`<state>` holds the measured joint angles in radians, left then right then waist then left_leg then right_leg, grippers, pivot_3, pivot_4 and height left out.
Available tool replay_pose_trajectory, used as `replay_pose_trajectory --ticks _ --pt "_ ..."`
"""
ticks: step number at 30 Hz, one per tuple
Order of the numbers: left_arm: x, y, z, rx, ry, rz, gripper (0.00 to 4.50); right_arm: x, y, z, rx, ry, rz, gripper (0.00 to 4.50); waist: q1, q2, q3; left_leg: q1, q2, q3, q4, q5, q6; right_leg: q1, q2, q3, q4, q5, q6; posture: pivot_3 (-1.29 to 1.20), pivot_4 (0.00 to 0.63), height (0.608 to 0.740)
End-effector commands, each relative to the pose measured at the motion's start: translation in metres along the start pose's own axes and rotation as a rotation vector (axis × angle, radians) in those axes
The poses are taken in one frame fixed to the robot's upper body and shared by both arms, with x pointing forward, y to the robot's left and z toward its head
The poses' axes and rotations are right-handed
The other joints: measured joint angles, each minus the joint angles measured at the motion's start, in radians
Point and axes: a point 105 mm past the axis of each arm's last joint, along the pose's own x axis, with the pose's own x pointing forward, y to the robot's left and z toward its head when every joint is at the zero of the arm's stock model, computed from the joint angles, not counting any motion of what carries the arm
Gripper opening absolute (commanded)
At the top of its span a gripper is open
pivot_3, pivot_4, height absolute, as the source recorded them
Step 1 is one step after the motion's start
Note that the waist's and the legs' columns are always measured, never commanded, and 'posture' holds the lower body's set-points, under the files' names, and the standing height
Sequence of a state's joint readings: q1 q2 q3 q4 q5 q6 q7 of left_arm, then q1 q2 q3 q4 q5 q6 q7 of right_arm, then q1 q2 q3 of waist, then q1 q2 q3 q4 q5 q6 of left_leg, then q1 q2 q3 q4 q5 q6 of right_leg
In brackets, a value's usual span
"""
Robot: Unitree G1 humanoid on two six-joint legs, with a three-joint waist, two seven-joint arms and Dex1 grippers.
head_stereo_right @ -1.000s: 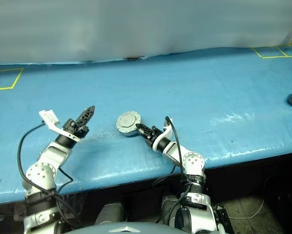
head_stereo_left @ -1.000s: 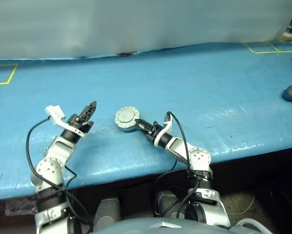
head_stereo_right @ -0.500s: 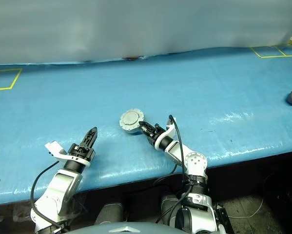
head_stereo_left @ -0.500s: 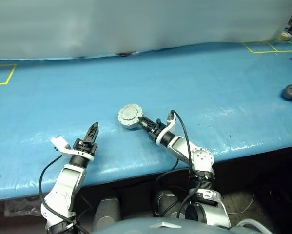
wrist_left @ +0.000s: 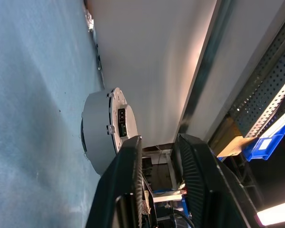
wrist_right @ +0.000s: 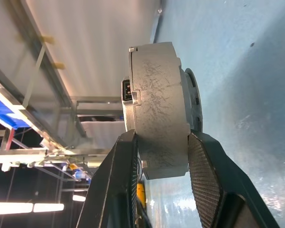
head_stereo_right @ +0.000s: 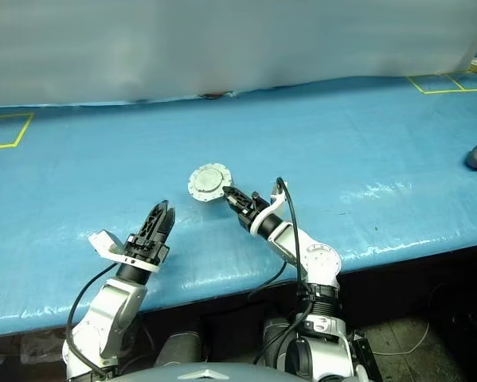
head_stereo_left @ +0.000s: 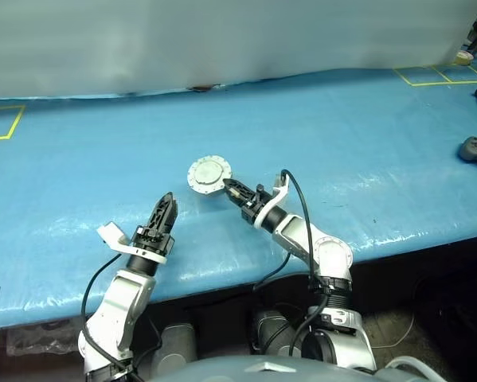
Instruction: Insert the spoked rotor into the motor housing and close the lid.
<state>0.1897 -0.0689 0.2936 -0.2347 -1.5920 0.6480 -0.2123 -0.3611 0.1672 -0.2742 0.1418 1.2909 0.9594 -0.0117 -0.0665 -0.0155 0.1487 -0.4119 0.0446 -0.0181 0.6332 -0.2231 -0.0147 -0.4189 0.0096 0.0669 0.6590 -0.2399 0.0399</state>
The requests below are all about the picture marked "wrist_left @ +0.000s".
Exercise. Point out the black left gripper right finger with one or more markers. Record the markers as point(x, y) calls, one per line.
point(204, 175)

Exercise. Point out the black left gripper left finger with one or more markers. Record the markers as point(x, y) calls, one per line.
point(123, 171)

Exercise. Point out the silver motor housing copper windings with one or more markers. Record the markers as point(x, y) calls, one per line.
point(97, 133)

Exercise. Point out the silver hinged motor lid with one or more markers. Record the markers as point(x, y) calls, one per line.
point(129, 118)

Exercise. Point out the brown cardboard box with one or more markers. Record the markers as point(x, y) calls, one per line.
point(232, 142)

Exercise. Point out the bright light strip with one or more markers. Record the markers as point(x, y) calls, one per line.
point(275, 211)

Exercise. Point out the perforated metal rack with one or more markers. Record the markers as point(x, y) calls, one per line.
point(263, 83)

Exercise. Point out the blue plastic table cover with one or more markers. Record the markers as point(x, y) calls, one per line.
point(37, 95)

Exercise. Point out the white backdrop sheet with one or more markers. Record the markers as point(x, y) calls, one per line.
point(156, 59)

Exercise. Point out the metal frame post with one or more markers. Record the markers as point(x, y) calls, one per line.
point(204, 59)

